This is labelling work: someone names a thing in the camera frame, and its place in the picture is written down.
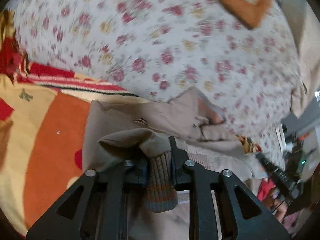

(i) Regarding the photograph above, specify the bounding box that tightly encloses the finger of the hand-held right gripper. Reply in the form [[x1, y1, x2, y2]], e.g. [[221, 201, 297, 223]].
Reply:
[[255, 152, 300, 200]]

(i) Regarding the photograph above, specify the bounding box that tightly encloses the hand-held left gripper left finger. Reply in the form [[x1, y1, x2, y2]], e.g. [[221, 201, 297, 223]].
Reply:
[[26, 159, 148, 240]]

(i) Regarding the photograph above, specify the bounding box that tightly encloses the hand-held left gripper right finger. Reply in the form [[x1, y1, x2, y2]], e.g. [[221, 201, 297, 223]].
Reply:
[[169, 136, 290, 240]]

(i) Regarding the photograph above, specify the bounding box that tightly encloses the beige jacket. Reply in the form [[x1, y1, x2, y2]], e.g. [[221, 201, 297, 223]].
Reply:
[[82, 87, 265, 240]]

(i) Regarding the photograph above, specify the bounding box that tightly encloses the red orange printed blanket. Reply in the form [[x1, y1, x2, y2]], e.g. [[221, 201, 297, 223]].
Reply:
[[0, 10, 150, 235]]

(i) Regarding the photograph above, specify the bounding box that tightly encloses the beige cloth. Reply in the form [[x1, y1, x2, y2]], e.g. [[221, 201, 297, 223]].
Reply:
[[280, 0, 320, 118]]

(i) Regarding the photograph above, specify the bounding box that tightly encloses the floral bed sheet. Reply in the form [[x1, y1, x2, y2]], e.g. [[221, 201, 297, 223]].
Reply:
[[5, 0, 303, 155]]

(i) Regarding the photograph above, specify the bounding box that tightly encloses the orange cushion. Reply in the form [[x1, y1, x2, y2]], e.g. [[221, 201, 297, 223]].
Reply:
[[195, 0, 274, 29]]

